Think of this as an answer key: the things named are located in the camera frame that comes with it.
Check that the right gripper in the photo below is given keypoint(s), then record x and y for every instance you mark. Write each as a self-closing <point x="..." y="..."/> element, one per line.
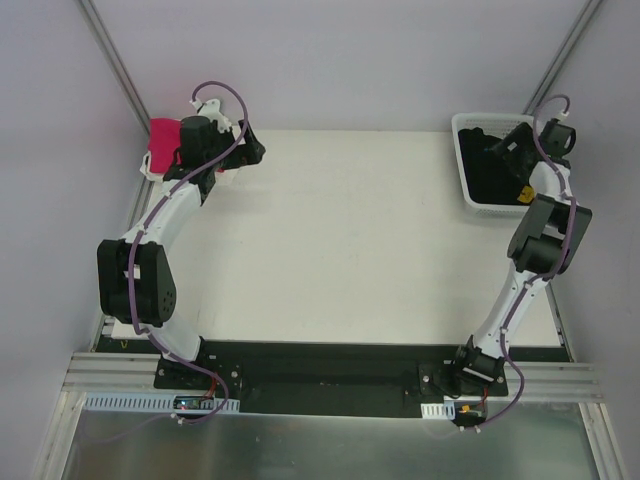
<point x="513" y="150"/>

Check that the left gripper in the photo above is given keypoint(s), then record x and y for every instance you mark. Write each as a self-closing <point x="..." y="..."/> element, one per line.
<point x="245" y="145"/>

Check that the black daisy print t-shirt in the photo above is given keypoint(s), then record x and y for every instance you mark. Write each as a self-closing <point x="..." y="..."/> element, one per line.
<point x="487" y="178"/>

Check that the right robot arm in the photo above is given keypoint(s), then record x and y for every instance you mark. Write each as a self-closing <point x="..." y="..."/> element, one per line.
<point x="542" y="247"/>

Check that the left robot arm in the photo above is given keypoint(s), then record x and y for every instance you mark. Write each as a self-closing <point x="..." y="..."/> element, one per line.
<point x="136" y="285"/>

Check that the white plastic basket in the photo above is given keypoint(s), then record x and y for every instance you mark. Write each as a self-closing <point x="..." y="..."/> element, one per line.
<point x="495" y="124"/>

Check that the pink folded t-shirt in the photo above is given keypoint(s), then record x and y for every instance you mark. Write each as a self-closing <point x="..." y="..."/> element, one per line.
<point x="164" y="139"/>

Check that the white folded t-shirt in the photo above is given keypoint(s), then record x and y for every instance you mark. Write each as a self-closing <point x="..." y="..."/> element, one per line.
<point x="203" y="176"/>

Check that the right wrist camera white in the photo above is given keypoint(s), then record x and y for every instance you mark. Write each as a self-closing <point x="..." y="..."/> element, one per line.
<point x="562" y="116"/>

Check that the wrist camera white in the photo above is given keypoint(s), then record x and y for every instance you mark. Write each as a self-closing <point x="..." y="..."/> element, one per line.
<point x="211" y="109"/>
<point x="562" y="116"/>

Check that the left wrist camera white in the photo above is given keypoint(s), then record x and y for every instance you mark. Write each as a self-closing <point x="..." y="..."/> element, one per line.
<point x="211" y="109"/>

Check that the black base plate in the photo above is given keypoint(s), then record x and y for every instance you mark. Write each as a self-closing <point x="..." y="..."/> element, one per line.
<point x="361" y="380"/>

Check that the right white cable duct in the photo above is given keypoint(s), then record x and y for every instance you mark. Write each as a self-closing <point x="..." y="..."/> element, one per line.
<point x="438" y="411"/>

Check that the white cable duct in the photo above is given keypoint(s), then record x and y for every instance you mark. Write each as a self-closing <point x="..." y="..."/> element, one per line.
<point x="158" y="403"/>
<point x="438" y="411"/>

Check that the left white cable duct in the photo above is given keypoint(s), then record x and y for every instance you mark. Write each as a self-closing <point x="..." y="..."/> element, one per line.
<point x="158" y="403"/>

